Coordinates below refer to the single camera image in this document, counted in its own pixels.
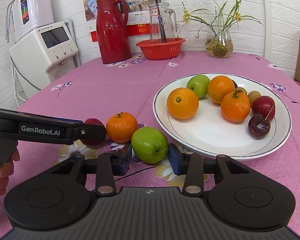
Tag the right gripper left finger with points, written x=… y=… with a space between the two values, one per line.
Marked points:
x=109 y=165

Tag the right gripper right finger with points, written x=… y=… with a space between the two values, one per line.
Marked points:
x=190 y=166

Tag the red plum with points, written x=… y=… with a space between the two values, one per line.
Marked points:
x=265 y=106
x=96 y=132

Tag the green apple back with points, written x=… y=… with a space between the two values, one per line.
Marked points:
x=150 y=145

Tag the green apple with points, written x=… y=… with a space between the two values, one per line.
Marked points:
x=198 y=84
x=150 y=145

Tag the smooth orange with green stem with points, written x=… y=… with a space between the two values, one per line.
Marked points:
x=182 y=103

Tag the tangerine with leaf stem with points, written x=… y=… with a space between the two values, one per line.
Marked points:
x=235 y=106

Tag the dark cherry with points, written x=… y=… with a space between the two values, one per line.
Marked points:
x=235 y=84
x=259 y=124

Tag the green apple front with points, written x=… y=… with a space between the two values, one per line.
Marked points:
x=198 y=84

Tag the large navel orange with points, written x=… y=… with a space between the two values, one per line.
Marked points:
x=218 y=87

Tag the brown longan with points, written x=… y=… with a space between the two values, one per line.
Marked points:
x=241 y=90
x=253 y=95

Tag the person left hand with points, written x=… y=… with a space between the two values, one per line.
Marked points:
x=6 y=170

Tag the white oval plate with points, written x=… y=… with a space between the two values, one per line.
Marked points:
x=209 y=134

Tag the pink floral tablecloth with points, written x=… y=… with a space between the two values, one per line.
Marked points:
x=99 y=91

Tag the white water dispenser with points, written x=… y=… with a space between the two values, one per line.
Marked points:
x=44 y=55

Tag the white water purifier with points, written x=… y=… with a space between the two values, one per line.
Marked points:
x=29 y=15

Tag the red plastic basin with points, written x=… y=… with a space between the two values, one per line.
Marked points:
x=158 y=50

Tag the glass vase with plant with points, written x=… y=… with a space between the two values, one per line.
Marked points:
x=218 y=42

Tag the black stirrer in pitcher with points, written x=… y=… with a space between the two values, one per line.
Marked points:
x=161 y=24

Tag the glass pitcher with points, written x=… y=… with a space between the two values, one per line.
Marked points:
x=169 y=20

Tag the red thermos jug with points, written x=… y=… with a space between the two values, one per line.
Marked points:
x=112 y=18

